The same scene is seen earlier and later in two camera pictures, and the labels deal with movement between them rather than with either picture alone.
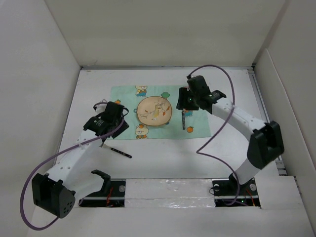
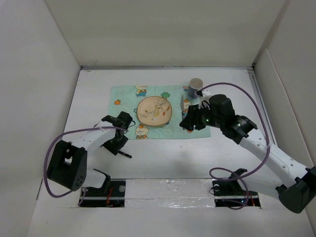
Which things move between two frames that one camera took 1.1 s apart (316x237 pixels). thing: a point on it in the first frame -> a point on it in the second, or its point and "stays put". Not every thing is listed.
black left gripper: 123,128 -> 114,148
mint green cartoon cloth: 197,123 stays put
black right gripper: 182,103 -> 193,114
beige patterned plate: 154,110 stays put
